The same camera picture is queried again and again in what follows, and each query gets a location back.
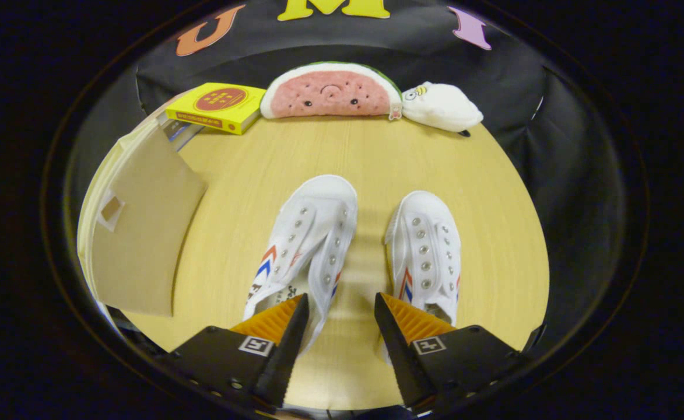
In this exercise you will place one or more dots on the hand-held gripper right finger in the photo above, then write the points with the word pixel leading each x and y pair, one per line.
pixel 403 367

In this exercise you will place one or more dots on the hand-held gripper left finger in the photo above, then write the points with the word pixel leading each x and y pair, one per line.
pixel 286 361

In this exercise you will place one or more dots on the white canvas shoe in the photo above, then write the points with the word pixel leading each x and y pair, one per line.
pixel 423 221
pixel 318 204

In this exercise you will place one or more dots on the beige fabric storage box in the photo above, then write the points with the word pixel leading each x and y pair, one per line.
pixel 143 233

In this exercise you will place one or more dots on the yellow box with red circle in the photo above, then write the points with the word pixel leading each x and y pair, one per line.
pixel 219 102

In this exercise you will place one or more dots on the white plush toy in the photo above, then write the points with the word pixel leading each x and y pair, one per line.
pixel 441 105

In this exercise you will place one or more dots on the watermelon slice plush toy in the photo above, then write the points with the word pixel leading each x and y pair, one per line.
pixel 330 96

